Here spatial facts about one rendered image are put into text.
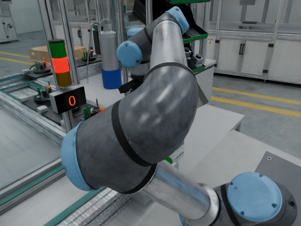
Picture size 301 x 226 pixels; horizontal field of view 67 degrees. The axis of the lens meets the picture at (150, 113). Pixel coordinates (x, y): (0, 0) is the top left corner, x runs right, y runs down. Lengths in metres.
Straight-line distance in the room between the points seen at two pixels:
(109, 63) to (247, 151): 1.18
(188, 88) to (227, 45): 4.49
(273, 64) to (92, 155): 4.55
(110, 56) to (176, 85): 1.52
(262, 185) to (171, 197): 0.24
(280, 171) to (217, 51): 4.14
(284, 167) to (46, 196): 0.81
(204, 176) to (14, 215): 0.71
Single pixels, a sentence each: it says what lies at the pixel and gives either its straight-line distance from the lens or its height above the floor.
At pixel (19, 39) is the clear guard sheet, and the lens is 0.84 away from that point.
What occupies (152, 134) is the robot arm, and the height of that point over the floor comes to 1.38.
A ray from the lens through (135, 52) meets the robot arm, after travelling 0.67.
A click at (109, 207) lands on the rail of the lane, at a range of 0.83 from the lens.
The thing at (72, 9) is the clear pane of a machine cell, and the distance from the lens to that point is 7.17.
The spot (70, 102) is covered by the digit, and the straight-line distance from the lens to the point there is 0.89.
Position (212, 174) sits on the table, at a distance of 1.04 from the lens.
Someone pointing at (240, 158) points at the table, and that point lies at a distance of 1.17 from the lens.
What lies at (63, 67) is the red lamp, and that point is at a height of 1.33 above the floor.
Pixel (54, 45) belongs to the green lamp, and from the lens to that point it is 0.84.
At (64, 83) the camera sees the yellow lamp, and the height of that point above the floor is 1.27.
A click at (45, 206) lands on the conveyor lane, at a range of 0.91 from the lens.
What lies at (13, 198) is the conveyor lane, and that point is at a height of 0.94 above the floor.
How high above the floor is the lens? 1.54
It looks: 27 degrees down
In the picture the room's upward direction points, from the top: 1 degrees counter-clockwise
